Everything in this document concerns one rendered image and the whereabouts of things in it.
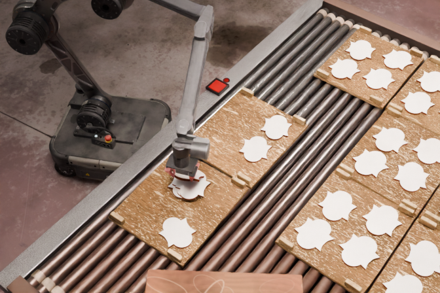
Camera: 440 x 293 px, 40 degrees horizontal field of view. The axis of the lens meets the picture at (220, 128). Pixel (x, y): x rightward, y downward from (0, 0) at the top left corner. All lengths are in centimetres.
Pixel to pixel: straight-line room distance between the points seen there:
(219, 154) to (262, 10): 239
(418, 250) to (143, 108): 192
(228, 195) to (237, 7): 259
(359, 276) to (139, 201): 84
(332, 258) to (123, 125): 170
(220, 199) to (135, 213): 32
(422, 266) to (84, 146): 198
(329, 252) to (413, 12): 296
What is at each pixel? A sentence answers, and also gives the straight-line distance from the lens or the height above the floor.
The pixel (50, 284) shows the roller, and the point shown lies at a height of 92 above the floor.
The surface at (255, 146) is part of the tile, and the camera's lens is 245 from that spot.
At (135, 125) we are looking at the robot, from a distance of 348.
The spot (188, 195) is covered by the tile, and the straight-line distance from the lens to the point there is 227.
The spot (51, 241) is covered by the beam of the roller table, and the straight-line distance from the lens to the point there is 231.
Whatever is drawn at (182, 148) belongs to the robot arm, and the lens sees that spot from 206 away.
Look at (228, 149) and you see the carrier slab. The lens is 245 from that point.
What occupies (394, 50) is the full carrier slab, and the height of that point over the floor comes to 95.
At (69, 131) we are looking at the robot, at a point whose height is 24.
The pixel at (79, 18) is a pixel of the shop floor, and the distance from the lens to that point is 471.
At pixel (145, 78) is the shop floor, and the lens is 413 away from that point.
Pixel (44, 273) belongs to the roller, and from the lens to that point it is 224.
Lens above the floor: 281
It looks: 48 degrees down
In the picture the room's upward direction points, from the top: straight up
